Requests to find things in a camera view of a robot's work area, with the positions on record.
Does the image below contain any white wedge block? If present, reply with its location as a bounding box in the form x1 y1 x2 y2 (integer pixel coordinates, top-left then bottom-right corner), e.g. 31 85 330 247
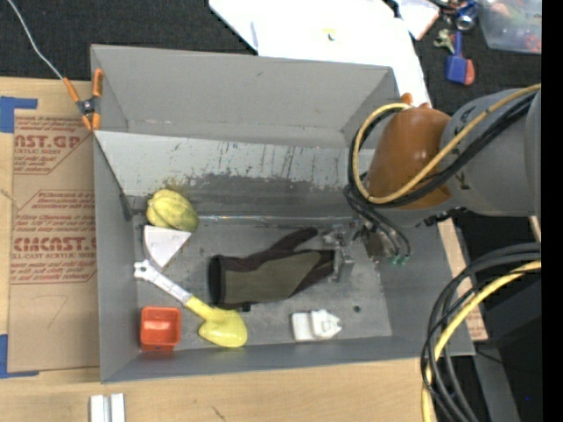
143 225 193 270

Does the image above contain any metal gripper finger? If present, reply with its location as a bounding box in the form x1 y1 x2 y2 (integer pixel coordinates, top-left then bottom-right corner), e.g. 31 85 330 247
322 226 354 248
333 247 356 283

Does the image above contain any white and yellow toy shovel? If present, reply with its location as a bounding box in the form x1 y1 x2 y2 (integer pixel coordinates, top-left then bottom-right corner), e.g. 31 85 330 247
133 259 249 349

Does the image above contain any brown cardboard board, red print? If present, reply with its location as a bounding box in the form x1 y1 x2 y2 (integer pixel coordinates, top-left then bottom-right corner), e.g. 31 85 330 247
0 76 102 380

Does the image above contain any yellow-green toy squash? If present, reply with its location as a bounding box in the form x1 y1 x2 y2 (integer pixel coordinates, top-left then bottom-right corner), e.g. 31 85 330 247
145 188 201 233

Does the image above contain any grey metal bin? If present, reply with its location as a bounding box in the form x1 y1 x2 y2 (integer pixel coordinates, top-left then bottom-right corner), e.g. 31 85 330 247
90 44 477 384

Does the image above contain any brown and olive glove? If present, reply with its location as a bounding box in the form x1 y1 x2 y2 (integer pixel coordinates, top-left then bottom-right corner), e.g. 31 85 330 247
207 226 336 311

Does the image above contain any orange square cup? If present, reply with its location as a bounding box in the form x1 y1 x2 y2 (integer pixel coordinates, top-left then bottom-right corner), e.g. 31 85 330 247
139 306 183 353

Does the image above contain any white toy boat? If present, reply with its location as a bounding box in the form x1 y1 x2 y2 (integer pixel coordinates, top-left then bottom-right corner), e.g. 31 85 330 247
290 309 343 342

